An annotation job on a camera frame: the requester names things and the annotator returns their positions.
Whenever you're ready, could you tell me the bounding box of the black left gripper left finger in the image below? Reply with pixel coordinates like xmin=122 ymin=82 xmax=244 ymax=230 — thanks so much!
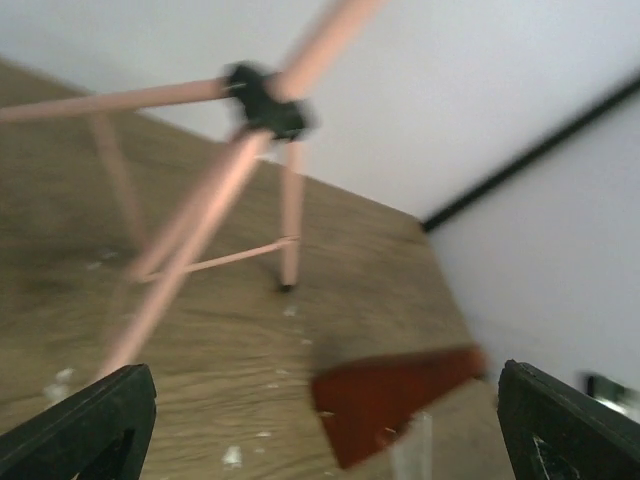
xmin=1 ymin=364 xmax=156 ymax=479

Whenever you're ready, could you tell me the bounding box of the black frame post right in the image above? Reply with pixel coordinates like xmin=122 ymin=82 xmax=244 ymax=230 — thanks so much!
xmin=420 ymin=70 xmax=639 ymax=234

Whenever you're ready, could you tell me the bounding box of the pink tripod music stand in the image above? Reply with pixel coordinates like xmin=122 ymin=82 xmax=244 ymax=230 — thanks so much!
xmin=1 ymin=1 xmax=382 ymax=378

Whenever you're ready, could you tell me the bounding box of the clear plastic metronome cover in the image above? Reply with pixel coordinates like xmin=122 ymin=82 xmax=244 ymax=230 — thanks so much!
xmin=390 ymin=411 xmax=433 ymax=480

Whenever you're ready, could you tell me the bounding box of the red-brown wooden metronome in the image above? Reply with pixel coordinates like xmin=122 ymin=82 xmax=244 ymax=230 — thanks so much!
xmin=310 ymin=345 xmax=487 ymax=470

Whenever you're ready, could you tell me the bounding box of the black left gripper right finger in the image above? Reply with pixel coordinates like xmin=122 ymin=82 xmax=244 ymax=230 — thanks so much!
xmin=497 ymin=360 xmax=639 ymax=480

